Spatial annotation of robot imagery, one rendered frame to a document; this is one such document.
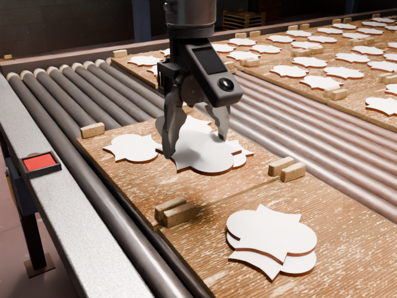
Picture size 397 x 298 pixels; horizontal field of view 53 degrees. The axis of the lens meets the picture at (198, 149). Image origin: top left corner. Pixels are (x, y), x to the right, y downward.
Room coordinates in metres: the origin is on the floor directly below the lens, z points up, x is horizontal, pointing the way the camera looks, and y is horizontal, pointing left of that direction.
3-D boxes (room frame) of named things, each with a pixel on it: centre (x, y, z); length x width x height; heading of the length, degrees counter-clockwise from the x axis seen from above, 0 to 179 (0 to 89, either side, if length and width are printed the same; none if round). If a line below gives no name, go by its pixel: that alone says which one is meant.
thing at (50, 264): (1.41, 0.76, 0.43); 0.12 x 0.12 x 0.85; 33
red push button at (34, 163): (0.77, 0.36, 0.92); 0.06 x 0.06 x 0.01; 33
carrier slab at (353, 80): (1.42, -0.43, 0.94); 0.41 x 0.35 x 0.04; 32
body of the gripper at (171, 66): (0.62, 0.02, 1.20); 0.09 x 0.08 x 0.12; 32
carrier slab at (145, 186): (0.81, 0.05, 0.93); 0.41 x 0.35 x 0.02; 34
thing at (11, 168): (0.94, 0.47, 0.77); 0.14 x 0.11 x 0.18; 33
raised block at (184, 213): (0.55, 0.03, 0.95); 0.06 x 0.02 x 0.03; 122
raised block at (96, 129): (0.90, 0.26, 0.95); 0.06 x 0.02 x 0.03; 124
